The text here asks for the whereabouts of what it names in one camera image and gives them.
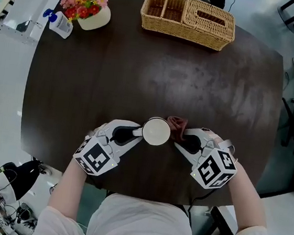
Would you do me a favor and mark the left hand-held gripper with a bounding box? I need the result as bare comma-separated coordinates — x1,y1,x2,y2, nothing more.
71,115,146,181

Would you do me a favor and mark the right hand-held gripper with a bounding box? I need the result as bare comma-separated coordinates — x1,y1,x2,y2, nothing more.
169,125,242,193

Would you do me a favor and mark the reddish brown cloth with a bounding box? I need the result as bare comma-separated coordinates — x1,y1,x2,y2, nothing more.
164,115,190,143

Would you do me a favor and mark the white mug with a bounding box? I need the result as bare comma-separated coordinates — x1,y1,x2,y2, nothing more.
130,114,173,148

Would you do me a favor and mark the person's right forearm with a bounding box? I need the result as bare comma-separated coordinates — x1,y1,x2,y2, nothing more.
220,160,275,235

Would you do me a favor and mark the person's left forearm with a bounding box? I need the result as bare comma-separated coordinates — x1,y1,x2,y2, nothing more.
46,153,91,221

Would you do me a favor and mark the person's right hand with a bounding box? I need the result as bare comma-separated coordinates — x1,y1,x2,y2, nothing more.
204,129,225,144

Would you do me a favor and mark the person's white shirt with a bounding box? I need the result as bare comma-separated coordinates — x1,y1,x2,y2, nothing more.
30,183,271,235

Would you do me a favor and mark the wicker organizer basket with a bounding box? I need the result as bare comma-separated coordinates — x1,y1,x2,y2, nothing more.
137,0,239,53

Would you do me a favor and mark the white pot of artificial flowers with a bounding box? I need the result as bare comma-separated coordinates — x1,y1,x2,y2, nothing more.
57,0,113,33

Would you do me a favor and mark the white bottle with blue pump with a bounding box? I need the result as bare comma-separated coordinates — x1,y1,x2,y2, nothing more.
40,8,75,40

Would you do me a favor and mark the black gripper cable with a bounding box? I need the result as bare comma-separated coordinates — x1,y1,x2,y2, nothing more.
186,187,217,228

